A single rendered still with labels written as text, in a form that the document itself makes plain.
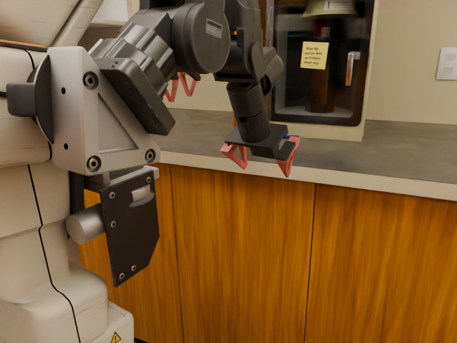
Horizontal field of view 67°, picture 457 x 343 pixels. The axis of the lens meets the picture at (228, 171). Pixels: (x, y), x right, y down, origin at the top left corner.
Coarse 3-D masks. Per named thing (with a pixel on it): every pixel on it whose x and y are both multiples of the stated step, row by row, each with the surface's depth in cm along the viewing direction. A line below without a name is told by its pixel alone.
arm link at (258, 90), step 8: (264, 80) 58; (232, 88) 56; (240, 88) 55; (248, 88) 54; (256, 88) 55; (264, 88) 59; (232, 96) 56; (240, 96) 55; (248, 96) 55; (256, 96) 56; (232, 104) 57; (240, 104) 56; (248, 104) 56; (256, 104) 56; (264, 104) 58; (240, 112) 57; (248, 112) 57; (256, 112) 57
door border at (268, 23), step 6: (270, 0) 105; (270, 6) 106; (270, 12) 106; (270, 18) 107; (270, 24) 107; (270, 30) 108; (270, 36) 108; (270, 42) 109; (264, 96) 115; (270, 96) 114; (270, 102) 115; (270, 108) 116; (270, 114) 116
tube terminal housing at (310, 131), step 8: (376, 0) 95; (376, 8) 96; (376, 16) 98; (368, 72) 102; (368, 80) 102; (368, 88) 108; (288, 128) 116; (296, 128) 115; (304, 128) 114; (312, 128) 113; (320, 128) 112; (328, 128) 111; (336, 128) 110; (344, 128) 109; (352, 128) 108; (360, 128) 107; (304, 136) 115; (312, 136) 114; (320, 136) 113; (328, 136) 112; (336, 136) 111; (344, 136) 110; (352, 136) 109; (360, 136) 108
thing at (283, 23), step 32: (288, 0) 103; (320, 0) 100; (352, 0) 96; (288, 32) 106; (320, 32) 102; (352, 32) 99; (288, 64) 109; (288, 96) 112; (320, 96) 108; (352, 96) 104
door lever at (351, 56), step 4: (352, 52) 100; (348, 56) 96; (352, 56) 96; (348, 60) 97; (352, 60) 97; (348, 64) 97; (352, 64) 97; (348, 68) 98; (352, 68) 98; (348, 72) 98; (348, 76) 98; (348, 80) 99; (348, 84) 99
